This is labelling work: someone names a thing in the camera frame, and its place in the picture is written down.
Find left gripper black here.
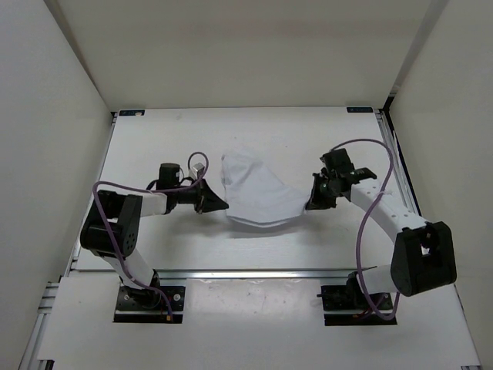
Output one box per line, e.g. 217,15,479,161
172,175,228,213

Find white fabric skirt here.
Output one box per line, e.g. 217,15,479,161
221,151,310,228

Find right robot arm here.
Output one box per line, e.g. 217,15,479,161
305,149,457,308

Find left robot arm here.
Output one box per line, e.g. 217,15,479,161
80,163,229,308

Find right blue corner label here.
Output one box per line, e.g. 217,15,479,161
347,106,373,113

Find blue corner label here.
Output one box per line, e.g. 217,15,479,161
119,109,145,116
347,106,373,113

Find left blue corner label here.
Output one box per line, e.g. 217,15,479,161
119,109,145,116

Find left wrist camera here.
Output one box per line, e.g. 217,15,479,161
189,163,205,181

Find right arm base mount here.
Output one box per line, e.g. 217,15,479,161
317,272,397,327

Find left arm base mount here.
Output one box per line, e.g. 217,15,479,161
113,284,186,324

